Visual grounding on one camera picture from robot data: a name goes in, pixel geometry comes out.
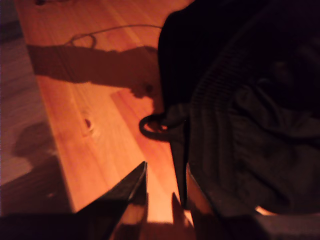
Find thin black table cable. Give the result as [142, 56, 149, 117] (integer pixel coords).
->
[65, 23, 164, 49]

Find black shorts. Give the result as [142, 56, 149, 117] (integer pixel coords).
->
[138, 0, 320, 219]

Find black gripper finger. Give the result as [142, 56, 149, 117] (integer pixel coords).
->
[74, 161, 149, 240]
[185, 163, 260, 240]

